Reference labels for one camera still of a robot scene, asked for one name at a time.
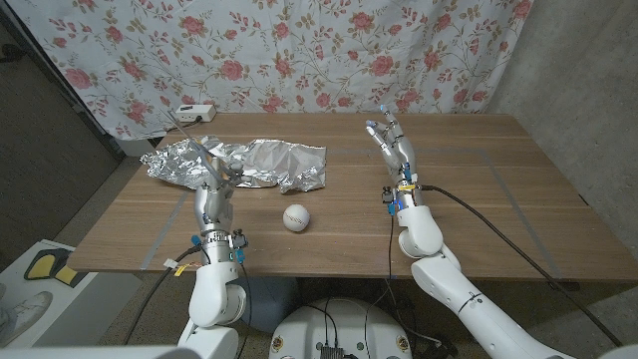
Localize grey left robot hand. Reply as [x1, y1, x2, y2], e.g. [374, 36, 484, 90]
[192, 159, 245, 236]

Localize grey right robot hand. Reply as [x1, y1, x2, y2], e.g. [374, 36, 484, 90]
[365, 104, 420, 194]

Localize grey orange handled scissors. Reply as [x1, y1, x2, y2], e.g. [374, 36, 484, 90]
[159, 109, 245, 183]

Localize aluminum foil sheet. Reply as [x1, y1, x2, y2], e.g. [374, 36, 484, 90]
[141, 134, 328, 194]

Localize white power strip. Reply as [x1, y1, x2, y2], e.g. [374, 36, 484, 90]
[174, 104, 217, 124]

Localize white baseball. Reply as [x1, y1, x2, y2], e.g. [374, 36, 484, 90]
[282, 203, 311, 233]

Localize grey blue bin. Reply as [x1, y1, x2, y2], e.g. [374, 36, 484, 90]
[231, 275, 300, 334]

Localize white floor sheet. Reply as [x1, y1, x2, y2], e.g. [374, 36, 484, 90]
[0, 238, 144, 348]

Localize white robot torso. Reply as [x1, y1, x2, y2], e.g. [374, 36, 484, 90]
[268, 297, 414, 359]

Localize white shoe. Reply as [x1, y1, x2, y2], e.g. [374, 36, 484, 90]
[0, 290, 54, 345]

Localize black power strip cord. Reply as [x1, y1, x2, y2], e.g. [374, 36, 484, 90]
[163, 117, 203, 134]

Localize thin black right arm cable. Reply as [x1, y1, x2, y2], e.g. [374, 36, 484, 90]
[362, 213, 398, 359]

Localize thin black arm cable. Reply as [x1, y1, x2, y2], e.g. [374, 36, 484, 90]
[362, 213, 398, 359]
[236, 261, 253, 359]

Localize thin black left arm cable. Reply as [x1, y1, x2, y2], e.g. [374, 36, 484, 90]
[236, 261, 253, 359]

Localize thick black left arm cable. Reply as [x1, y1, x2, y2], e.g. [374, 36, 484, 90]
[123, 243, 203, 346]

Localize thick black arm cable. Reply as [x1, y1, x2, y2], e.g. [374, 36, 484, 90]
[421, 183, 624, 349]
[123, 243, 203, 346]

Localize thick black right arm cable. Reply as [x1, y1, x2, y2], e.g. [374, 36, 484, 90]
[421, 183, 624, 349]

